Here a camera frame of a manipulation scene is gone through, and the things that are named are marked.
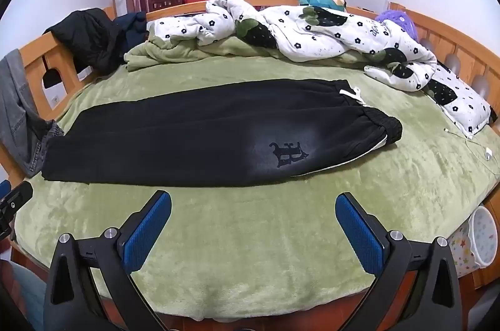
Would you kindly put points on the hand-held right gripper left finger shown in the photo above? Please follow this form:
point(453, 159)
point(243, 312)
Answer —
point(146, 233)

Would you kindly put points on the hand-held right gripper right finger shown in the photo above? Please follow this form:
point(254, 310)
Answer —
point(359, 233)

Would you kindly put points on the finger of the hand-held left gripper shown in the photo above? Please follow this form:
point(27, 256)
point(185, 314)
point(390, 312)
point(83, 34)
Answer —
point(17, 198)

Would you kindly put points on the black pants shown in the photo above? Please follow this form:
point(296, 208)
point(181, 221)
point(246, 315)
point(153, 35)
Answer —
point(195, 136)

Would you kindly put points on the grey jeans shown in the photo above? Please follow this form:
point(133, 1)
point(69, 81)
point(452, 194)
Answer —
point(19, 112)

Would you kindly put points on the green fleece blanket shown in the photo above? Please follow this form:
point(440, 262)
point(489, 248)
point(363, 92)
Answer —
point(273, 237)

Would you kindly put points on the person's right leg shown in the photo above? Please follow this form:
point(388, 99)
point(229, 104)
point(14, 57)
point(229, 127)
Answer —
point(23, 296)

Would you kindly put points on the white star-print bin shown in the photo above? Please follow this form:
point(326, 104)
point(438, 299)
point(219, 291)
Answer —
point(482, 237)

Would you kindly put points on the white floral pillow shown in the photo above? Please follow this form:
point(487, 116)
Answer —
point(465, 108)

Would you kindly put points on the black jacket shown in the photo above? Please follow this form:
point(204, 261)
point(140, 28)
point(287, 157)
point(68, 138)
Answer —
point(90, 34)

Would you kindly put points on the white floral quilt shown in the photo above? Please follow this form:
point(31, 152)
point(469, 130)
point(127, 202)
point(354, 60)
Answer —
point(320, 30)

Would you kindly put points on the navy blue garment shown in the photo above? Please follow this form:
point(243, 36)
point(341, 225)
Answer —
point(131, 24)

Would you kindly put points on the purple plush cushion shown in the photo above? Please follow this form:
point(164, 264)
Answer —
point(398, 20)

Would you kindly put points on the dark wooden chair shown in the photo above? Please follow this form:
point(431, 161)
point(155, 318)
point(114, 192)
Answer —
point(168, 1)

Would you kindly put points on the wooden bed frame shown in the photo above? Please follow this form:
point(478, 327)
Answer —
point(33, 54)

